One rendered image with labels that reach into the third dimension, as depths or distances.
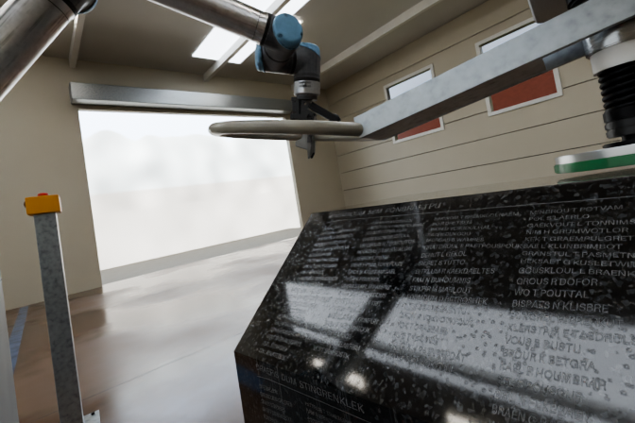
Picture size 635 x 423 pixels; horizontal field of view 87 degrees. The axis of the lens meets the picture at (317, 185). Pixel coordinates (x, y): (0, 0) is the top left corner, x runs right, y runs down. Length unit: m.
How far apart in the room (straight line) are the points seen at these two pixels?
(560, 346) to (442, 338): 0.12
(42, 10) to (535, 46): 1.09
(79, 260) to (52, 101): 2.70
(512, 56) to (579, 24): 0.09
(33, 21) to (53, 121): 6.06
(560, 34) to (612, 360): 0.46
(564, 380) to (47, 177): 6.89
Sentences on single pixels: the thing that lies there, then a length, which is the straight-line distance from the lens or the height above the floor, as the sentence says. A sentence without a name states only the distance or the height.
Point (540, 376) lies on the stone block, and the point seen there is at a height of 0.67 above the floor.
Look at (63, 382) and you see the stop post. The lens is 2.06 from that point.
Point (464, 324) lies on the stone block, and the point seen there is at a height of 0.69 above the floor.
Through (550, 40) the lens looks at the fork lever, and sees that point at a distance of 0.68.
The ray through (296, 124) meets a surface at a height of 1.02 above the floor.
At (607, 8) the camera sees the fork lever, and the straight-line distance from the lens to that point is 0.68.
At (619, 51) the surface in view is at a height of 1.00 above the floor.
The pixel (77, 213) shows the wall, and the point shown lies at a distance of 6.91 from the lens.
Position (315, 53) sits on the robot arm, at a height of 1.33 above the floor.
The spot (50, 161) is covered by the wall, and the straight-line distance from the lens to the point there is 7.01.
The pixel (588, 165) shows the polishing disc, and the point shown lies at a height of 0.84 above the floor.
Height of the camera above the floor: 0.86
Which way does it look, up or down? 2 degrees up
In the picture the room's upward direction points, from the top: 9 degrees counter-clockwise
